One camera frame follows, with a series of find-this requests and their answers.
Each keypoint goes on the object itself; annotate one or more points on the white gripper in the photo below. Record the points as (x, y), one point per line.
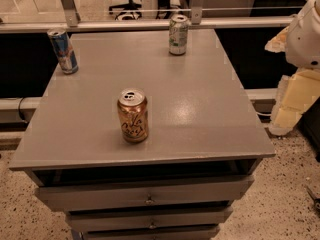
(305, 39)

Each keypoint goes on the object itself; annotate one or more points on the top grey drawer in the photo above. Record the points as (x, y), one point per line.
(144, 193)

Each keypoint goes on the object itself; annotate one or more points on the blue Red Bull can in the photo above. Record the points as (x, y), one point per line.
(63, 50)

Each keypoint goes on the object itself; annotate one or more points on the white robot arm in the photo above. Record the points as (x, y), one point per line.
(300, 42)

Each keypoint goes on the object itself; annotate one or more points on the bottom grey drawer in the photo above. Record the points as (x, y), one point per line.
(204, 232)

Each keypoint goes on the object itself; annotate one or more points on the grey metal railing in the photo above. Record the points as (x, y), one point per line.
(36, 16)

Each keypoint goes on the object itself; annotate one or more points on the green white 7up can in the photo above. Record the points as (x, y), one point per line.
(178, 34)

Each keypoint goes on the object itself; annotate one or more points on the grey drawer cabinet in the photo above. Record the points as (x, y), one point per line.
(140, 144)

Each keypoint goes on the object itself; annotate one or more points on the middle grey drawer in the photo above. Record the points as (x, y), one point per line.
(149, 219)

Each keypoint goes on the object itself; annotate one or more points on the grey drawer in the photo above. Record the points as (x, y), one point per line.
(204, 232)
(149, 219)
(144, 193)

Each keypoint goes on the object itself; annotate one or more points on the orange LaCroix soda can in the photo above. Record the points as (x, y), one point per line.
(133, 115)

